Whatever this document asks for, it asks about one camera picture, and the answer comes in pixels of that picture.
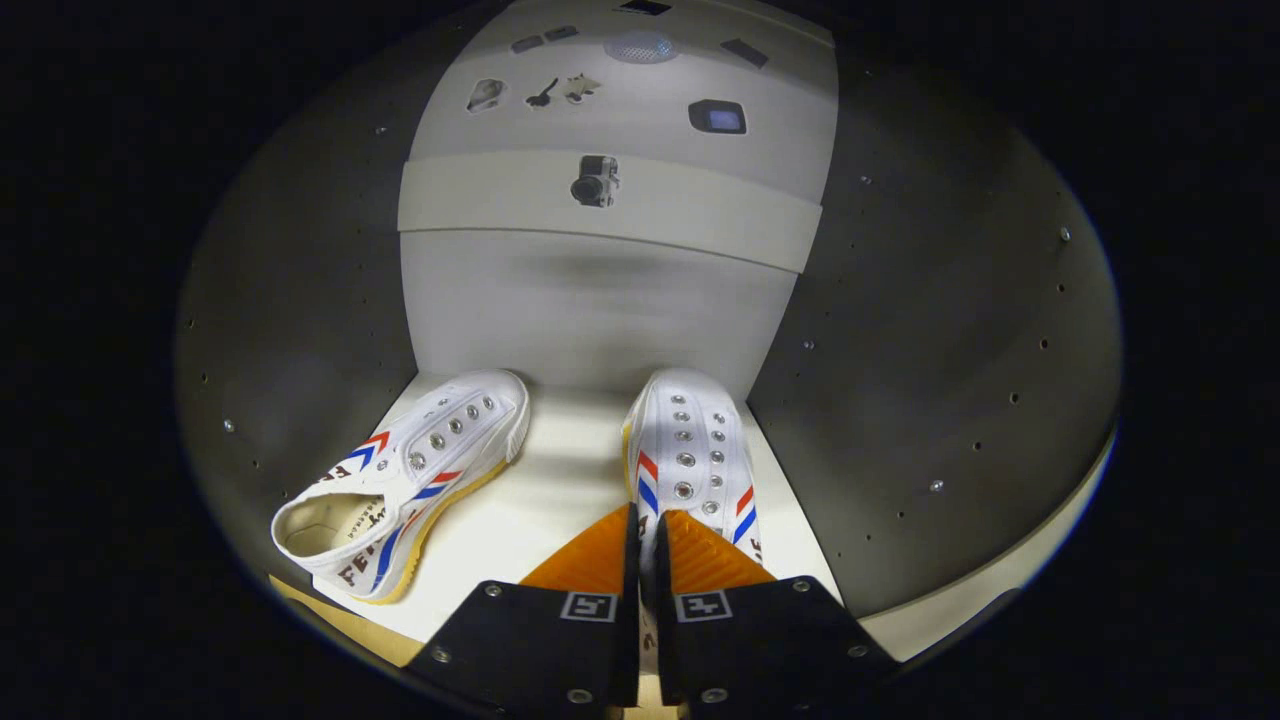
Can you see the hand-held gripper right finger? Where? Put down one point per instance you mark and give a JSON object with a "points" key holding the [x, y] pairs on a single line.
{"points": [[750, 650]]}

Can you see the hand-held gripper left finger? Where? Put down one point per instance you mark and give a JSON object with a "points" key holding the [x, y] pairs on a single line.
{"points": [[560, 650]]}

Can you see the white canvas shoe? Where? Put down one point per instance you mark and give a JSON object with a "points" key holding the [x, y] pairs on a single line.
{"points": [[440, 450], [690, 440]]}

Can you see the dark grey shoe cabinet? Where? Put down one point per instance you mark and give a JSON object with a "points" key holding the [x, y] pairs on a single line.
{"points": [[600, 310]]}

